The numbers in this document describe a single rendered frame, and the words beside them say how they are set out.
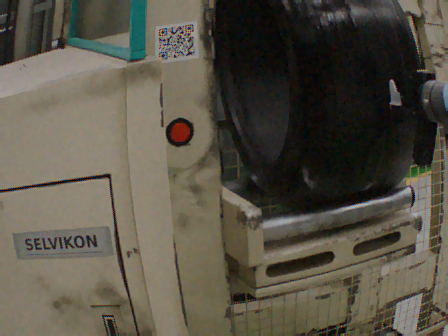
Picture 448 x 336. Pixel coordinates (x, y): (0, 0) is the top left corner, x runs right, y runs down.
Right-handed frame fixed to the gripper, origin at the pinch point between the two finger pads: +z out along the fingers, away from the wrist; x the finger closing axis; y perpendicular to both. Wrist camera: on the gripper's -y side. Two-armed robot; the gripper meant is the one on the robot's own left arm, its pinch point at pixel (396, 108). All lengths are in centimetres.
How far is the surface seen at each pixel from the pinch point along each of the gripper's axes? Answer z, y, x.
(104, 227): -46, -7, 60
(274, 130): 48.8, -5.4, 7.9
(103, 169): -46, 0, 60
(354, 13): 0.9, 18.3, 4.7
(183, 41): 18.5, 13.9, 31.8
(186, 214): 22.0, -14.9, 33.1
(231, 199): 19.5, -13.2, 26.2
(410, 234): 13.3, -25.7, -8.2
